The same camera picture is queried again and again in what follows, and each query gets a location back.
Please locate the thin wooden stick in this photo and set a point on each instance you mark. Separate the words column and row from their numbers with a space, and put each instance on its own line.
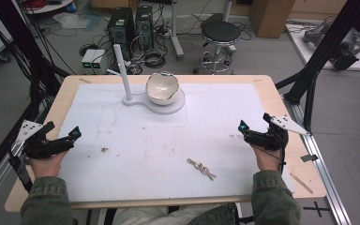
column 301, row 183

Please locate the black metal frame stand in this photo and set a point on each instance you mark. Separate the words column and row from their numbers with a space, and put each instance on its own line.
column 22, row 47
column 325, row 47

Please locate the black computer tower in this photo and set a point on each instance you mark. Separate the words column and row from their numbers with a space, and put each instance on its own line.
column 121, row 31
column 144, row 26

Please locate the white eggshell-shaped bowl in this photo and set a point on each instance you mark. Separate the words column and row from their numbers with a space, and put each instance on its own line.
column 162, row 90

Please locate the white board with devices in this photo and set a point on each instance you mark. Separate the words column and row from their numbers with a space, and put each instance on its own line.
column 337, row 47

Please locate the grey tape piece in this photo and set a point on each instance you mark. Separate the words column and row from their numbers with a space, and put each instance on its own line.
column 309, row 157

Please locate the person's right hand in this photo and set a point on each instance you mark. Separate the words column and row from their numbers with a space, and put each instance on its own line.
column 268, row 161

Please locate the round white table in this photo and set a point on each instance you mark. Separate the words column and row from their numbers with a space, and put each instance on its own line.
column 48, row 6

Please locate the brown cardboard box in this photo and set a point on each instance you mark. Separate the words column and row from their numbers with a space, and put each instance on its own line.
column 270, row 17

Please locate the person's left hand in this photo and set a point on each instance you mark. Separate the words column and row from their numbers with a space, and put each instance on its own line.
column 48, row 167

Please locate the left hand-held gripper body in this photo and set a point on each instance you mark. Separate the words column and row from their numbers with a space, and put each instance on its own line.
column 37, row 146

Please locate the white desk leg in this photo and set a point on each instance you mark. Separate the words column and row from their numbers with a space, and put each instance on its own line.
column 175, row 31

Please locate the white power supply unit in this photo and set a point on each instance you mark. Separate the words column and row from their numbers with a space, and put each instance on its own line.
column 98, row 61
column 88, row 61

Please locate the black round stool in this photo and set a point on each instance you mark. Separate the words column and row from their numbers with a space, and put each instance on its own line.
column 220, row 33

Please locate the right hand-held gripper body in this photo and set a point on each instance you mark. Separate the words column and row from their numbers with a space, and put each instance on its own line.
column 273, row 139

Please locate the clear plastic bag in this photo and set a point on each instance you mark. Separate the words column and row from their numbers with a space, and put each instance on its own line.
column 75, row 20

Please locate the person's lap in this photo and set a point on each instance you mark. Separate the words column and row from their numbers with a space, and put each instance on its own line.
column 168, row 216

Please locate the white table mat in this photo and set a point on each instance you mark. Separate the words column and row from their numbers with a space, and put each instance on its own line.
column 156, row 140

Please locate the white stand with post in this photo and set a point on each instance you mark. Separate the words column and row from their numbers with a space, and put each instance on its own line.
column 123, row 75

